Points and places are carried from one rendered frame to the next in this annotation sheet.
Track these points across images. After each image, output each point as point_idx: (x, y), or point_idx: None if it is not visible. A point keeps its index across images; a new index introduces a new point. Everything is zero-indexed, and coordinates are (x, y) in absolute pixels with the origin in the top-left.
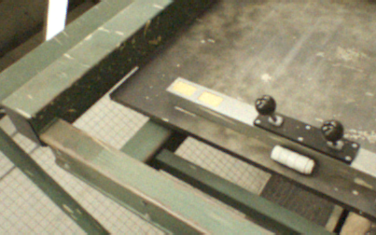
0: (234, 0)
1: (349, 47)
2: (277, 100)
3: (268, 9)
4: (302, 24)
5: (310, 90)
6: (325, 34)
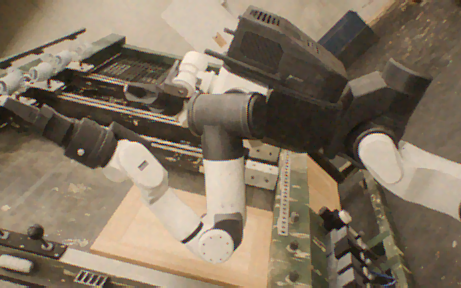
0: None
1: (79, 183)
2: (12, 223)
3: (18, 156)
4: (45, 167)
5: (41, 215)
6: (62, 175)
